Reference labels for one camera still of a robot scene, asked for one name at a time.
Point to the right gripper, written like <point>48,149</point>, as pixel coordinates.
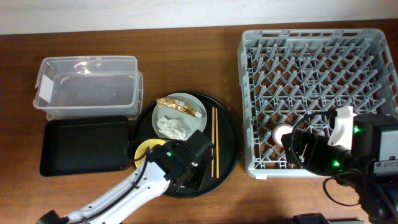
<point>315,143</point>

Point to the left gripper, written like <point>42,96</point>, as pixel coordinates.
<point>195,184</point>

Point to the pink plastic cup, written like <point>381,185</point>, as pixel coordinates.
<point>279,131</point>

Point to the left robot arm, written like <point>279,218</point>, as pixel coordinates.
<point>168,166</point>

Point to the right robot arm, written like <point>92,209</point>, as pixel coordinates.
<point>361,153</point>

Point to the grey plastic dishwasher rack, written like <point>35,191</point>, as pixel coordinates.
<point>286,74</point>

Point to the grey round plate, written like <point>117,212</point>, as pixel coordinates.
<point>189,123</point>

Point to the right wooden chopstick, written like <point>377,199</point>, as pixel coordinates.
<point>217,145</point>

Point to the wooden chopstick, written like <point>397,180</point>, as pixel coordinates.
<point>217,145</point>
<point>212,139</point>

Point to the crumpled white tissue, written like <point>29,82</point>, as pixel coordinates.
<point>172,128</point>

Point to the round black serving tray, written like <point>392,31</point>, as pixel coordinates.
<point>229,144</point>

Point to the yellow bowl with food scraps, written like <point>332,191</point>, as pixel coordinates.
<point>139,157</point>

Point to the left wooden chopstick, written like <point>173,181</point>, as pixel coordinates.
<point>212,139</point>

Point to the gold foil snack wrapper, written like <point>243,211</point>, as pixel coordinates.
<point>178,105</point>

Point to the clear plastic storage bin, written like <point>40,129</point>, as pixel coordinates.
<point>87,86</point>

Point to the black rectangular tray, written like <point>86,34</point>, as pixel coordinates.
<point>85,145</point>

